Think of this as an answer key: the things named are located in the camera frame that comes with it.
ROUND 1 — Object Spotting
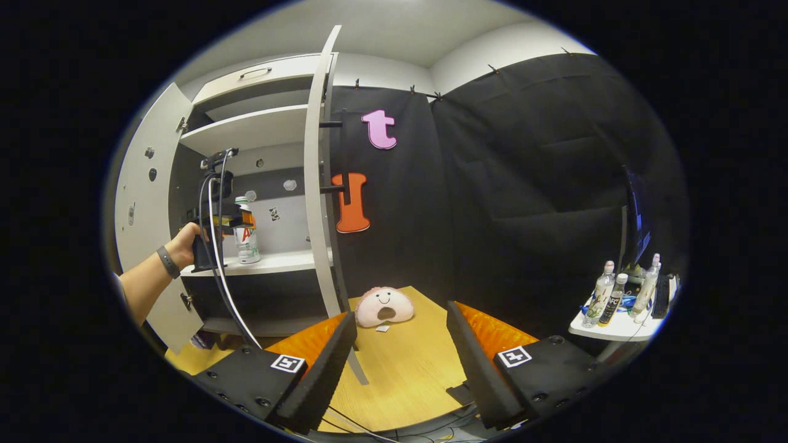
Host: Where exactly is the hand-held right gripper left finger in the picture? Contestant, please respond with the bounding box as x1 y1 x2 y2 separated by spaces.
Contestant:
192 311 358 434

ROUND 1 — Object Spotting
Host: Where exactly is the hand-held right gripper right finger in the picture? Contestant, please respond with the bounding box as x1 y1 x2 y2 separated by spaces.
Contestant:
446 301 622 430

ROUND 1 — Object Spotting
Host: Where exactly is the white plastic bottle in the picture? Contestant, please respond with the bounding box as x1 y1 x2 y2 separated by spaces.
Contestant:
234 196 261 265

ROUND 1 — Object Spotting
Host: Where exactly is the white cabinet door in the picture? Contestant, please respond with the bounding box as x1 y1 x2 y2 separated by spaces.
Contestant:
114 83 205 356
304 25 370 386

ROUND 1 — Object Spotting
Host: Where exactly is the grey wristband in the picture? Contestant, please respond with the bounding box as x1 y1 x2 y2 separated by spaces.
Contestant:
156 245 182 279

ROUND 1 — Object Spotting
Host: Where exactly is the white cabinet shelf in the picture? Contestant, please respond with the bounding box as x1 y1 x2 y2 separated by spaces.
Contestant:
180 248 333 277
180 105 308 158

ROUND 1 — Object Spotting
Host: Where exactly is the pink plush toy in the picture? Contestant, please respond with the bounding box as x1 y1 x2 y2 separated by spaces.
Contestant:
355 286 416 329

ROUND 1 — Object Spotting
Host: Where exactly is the clear bottle green label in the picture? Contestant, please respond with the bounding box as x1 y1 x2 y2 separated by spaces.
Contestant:
582 260 616 327

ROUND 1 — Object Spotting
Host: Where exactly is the white side table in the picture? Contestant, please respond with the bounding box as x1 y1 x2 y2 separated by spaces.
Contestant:
568 289 669 343

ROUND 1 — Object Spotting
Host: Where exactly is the dark label bottle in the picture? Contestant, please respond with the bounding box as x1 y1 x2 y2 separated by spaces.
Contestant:
598 273 629 327

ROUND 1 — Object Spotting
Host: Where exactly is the white cabinet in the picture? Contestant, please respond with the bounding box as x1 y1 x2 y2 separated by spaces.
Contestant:
166 52 339 338

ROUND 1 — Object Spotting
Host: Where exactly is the black backdrop cloth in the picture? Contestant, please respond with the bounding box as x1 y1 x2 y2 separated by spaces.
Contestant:
329 52 690 357

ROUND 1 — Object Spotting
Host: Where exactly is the black remote control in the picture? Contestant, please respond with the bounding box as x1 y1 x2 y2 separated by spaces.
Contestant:
651 274 673 319

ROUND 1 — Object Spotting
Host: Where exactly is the black monitor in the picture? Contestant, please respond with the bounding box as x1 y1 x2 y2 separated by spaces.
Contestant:
621 165 654 271

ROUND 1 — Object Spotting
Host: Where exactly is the black cable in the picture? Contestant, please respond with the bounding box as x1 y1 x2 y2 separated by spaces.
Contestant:
198 151 259 348

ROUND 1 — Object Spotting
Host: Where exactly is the white cable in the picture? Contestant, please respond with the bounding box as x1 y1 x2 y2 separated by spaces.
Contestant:
207 177 262 349

